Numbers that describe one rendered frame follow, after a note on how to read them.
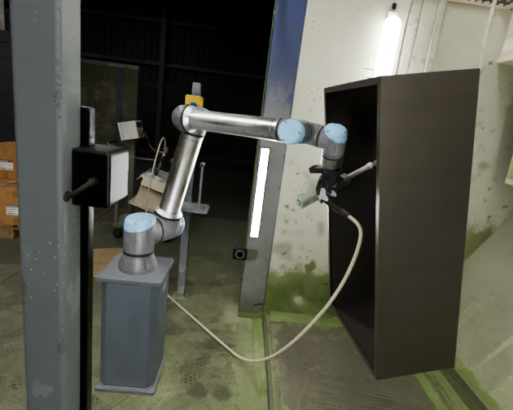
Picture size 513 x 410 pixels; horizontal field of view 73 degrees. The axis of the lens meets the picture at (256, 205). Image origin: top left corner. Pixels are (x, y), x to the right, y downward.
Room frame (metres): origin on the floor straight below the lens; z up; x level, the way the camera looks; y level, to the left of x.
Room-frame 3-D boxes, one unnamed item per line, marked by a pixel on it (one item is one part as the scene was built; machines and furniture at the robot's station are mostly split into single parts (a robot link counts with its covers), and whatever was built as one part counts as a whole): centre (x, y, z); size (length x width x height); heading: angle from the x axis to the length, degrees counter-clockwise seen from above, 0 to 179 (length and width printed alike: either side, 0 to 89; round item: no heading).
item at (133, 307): (1.63, 0.56, 0.32); 0.31 x 0.31 x 0.64; 3
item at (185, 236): (2.52, 0.51, 0.82); 0.06 x 0.06 x 1.64; 3
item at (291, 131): (1.47, 0.15, 1.42); 0.68 x 0.12 x 0.12; 63
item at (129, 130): (3.81, 1.28, 0.64); 0.73 x 0.50 x 1.27; 95
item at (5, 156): (3.76, 2.70, 0.69); 0.38 x 0.29 x 0.36; 5
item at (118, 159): (0.43, 0.22, 1.35); 0.09 x 0.07 x 0.07; 93
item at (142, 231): (1.64, 0.56, 0.83); 0.17 x 0.15 x 0.18; 153
